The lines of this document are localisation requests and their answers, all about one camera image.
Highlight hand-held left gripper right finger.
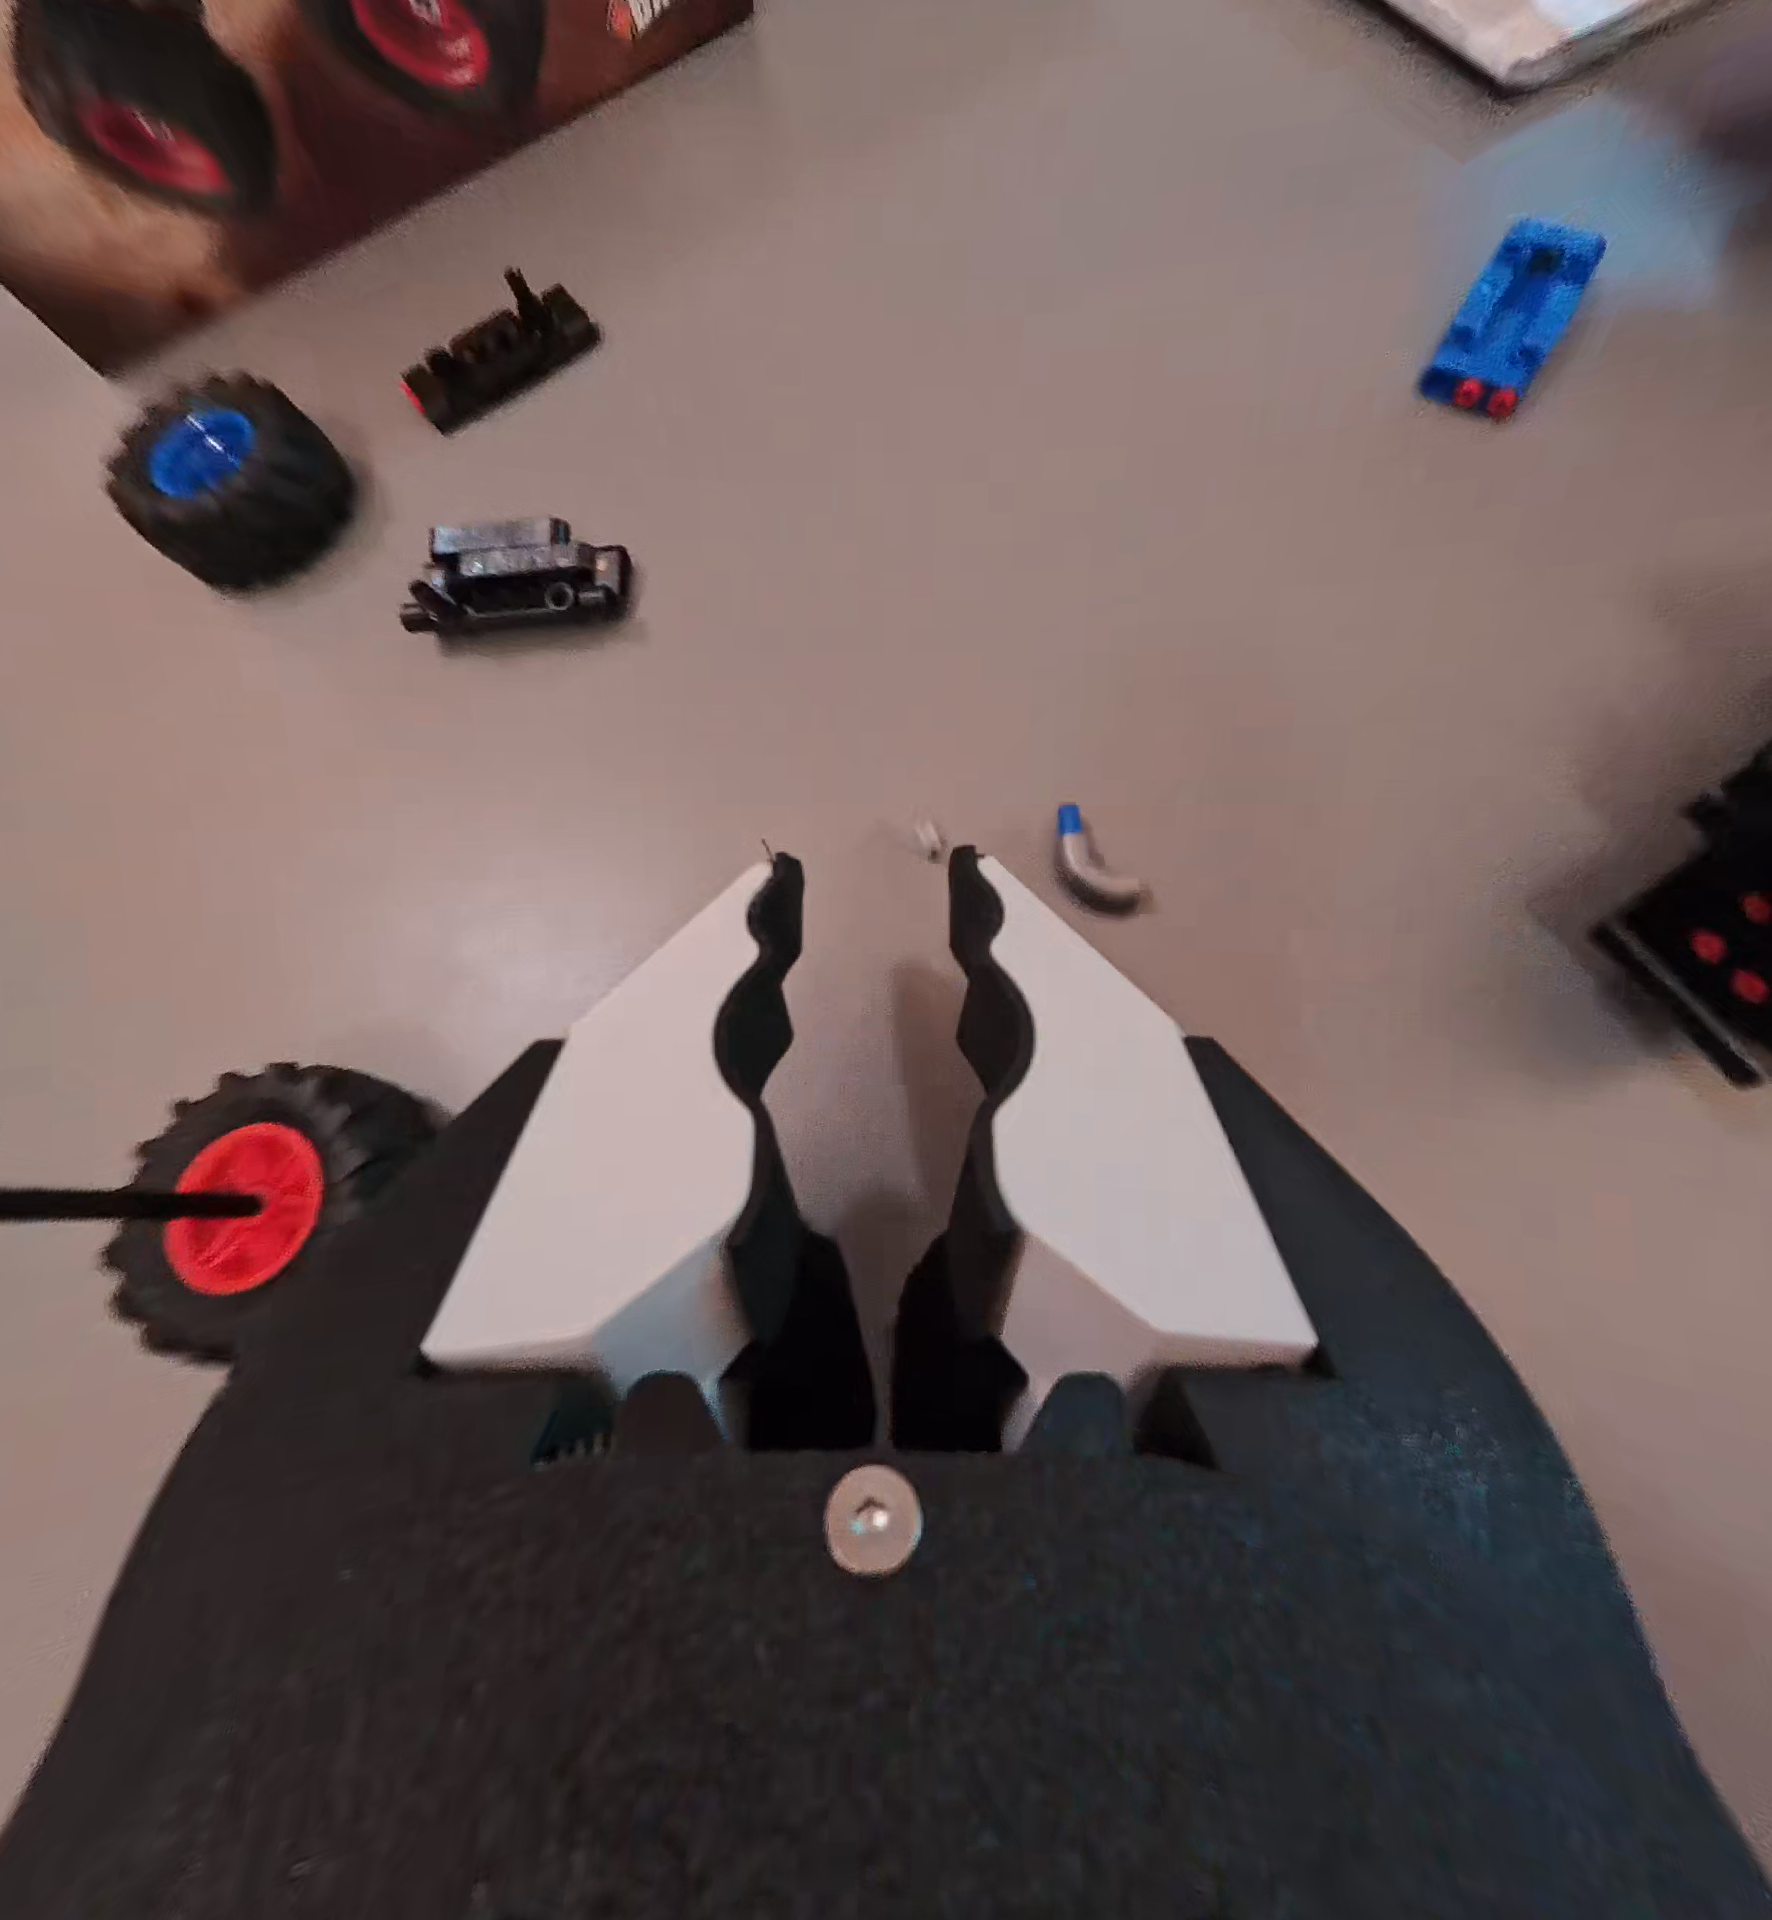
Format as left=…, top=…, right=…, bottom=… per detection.
left=889, top=846, right=1321, bottom=1457

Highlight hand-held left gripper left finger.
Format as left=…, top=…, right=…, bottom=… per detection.
left=422, top=851, right=876, bottom=1450

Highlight black lego wheel red rim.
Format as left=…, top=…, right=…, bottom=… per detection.
left=95, top=1064, right=444, bottom=1368

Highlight long black lego axle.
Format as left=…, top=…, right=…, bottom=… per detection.
left=0, top=1188, right=262, bottom=1224

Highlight partly built lego truck model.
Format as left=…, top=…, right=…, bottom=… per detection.
left=1590, top=703, right=1772, bottom=1093

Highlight grey lego elbow blue pin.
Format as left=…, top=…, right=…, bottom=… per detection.
left=1050, top=804, right=1152, bottom=913

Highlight black lego wheel blue rim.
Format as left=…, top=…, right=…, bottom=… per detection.
left=99, top=369, right=356, bottom=599

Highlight black lego assembly grey ends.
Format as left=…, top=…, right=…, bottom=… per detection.
left=396, top=268, right=603, bottom=439

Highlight blue lego piece red pins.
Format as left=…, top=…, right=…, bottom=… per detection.
left=1413, top=215, right=1607, bottom=425

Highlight monster truck toy box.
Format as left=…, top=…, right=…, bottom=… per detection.
left=0, top=0, right=753, bottom=374

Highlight white instruction booklet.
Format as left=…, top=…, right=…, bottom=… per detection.
left=1367, top=0, right=1727, bottom=97

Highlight black lego bracket assembly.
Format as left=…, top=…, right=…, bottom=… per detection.
left=396, top=512, right=636, bottom=640

